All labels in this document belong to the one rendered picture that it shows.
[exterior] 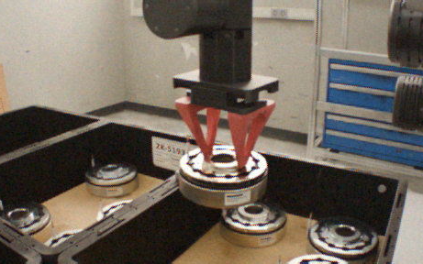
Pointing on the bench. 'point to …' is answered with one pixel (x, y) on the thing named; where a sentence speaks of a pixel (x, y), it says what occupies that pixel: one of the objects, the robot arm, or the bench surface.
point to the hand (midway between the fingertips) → (225, 154)
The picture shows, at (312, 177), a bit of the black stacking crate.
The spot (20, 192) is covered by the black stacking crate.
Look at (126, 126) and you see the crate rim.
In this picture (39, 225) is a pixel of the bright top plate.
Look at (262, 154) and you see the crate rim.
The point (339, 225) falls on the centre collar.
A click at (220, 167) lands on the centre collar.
